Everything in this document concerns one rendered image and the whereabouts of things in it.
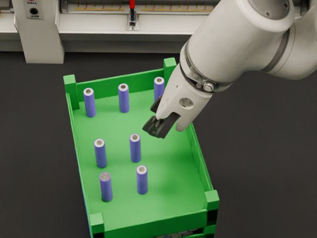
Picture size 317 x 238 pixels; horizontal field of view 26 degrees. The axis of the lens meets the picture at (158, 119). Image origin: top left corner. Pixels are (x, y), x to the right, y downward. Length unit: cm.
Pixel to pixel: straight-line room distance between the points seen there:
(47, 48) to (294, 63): 95
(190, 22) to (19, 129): 48
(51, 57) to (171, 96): 84
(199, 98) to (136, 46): 84
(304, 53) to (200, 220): 36
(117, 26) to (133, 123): 49
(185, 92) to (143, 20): 77
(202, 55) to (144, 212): 35
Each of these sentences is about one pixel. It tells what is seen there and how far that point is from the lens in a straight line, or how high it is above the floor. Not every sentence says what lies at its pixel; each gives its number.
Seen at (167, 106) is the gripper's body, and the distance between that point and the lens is 96.
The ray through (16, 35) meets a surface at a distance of 172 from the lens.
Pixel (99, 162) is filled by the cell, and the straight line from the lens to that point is 117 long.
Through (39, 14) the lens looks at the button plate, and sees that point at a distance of 165.
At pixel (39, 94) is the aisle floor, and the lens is 171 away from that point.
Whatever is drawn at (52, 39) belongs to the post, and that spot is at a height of 9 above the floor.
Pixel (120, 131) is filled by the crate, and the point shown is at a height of 32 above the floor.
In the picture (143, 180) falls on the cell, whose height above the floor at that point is 37.
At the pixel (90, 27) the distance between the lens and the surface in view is 168.
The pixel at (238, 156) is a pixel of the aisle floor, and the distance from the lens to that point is 159.
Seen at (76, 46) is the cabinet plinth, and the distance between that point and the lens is 177.
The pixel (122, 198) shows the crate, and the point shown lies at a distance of 115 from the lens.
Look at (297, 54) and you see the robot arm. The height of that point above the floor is 68.
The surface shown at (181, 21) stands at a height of 12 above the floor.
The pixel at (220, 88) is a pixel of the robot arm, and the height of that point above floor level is 61.
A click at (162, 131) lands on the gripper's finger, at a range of 98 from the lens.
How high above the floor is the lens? 132
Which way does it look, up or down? 53 degrees down
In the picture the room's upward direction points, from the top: straight up
